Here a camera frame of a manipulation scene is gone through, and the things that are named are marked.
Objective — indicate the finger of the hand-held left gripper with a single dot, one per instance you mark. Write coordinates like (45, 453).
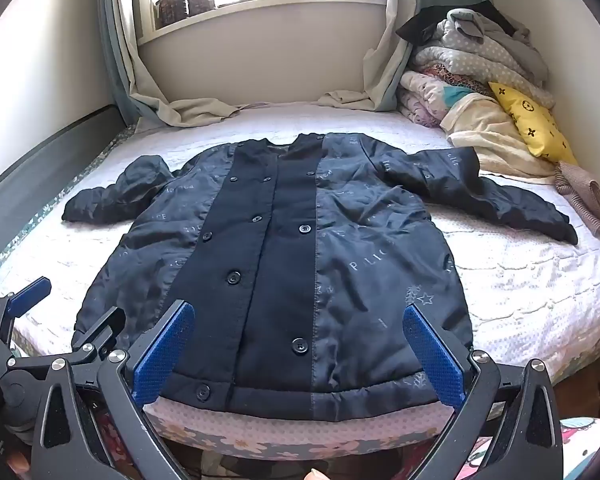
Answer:
(29, 296)
(100, 331)

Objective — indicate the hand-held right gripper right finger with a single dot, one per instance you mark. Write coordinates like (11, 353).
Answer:
(434, 355)

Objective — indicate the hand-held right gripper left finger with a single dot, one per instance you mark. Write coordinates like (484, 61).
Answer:
(164, 352)

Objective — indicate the dark navy padded jacket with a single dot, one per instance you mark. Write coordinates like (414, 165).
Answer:
(300, 260)

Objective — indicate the person's right hand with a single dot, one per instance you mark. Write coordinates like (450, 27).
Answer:
(314, 475)

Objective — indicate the bed with white quilted sheet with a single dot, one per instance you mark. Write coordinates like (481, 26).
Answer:
(520, 280)

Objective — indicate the cartoon print cloth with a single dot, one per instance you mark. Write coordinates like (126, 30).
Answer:
(582, 445)

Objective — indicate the pink striped knit cloth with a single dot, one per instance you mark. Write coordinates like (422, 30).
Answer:
(587, 195)

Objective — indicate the cream blanket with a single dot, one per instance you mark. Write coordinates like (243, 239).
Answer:
(485, 130)

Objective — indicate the yellow patterned pillow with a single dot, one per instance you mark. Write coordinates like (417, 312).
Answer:
(532, 120)

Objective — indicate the beige and teal curtain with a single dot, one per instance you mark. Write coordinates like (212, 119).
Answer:
(385, 65)
(130, 60)

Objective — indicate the pink patterned folded blanket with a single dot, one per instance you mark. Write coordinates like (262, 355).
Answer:
(425, 97)

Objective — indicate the grey polka-dot quilt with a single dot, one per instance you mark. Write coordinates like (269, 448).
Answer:
(485, 57)

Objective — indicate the black cloth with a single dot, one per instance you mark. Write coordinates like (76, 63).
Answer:
(420, 27)

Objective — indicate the dark grey bed side rail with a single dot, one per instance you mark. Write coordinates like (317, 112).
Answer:
(35, 155)

